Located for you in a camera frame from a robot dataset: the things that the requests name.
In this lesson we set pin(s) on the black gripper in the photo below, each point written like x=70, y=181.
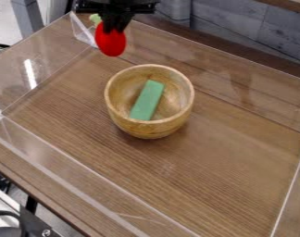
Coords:
x=128, y=6

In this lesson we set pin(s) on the red plush strawberry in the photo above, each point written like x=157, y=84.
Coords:
x=110, y=42

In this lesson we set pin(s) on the wooden bowl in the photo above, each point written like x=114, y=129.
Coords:
x=174, y=106

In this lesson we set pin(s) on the green rectangular block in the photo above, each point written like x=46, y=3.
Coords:
x=146, y=103

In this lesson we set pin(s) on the clear acrylic tray walls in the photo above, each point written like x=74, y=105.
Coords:
x=220, y=179

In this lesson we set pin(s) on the grey post upper left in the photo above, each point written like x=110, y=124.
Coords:
x=29, y=16

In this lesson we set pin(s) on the black metal bracket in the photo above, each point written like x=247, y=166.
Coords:
x=35, y=227

